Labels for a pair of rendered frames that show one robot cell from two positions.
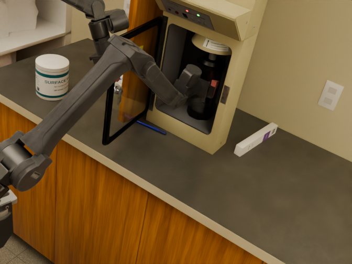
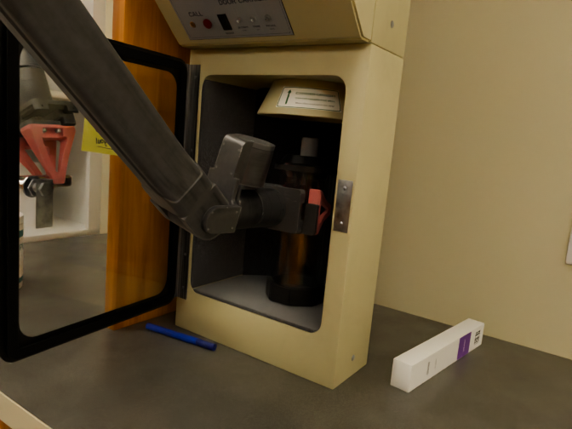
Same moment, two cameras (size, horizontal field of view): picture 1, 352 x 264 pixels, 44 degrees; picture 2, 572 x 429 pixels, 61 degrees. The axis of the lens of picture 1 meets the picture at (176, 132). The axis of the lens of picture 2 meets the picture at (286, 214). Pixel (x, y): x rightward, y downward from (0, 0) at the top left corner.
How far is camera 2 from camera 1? 96 cm
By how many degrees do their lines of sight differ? 26
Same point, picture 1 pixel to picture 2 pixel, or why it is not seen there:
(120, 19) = not seen: hidden behind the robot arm
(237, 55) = (360, 89)
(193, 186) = not seen: outside the picture
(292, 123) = (514, 322)
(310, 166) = not seen: outside the picture
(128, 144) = (104, 372)
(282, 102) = (480, 278)
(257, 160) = (457, 398)
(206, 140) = (313, 350)
